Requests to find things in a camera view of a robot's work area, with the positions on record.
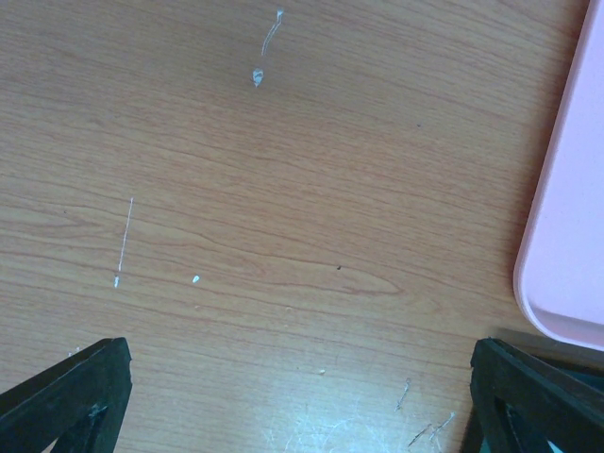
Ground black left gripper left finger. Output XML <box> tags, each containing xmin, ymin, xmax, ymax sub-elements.
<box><xmin>1</xmin><ymin>337</ymin><xmax>132</xmax><ymax>452</ymax></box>

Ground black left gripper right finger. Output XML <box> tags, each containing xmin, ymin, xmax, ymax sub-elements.
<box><xmin>469</xmin><ymin>337</ymin><xmax>604</xmax><ymax>453</ymax></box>

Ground black white chess board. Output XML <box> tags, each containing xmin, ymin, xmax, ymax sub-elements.
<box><xmin>461</xmin><ymin>327</ymin><xmax>604</xmax><ymax>453</ymax></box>

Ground pink plastic tray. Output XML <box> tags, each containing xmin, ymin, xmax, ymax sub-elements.
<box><xmin>513</xmin><ymin>1</ymin><xmax>603</xmax><ymax>350</ymax></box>

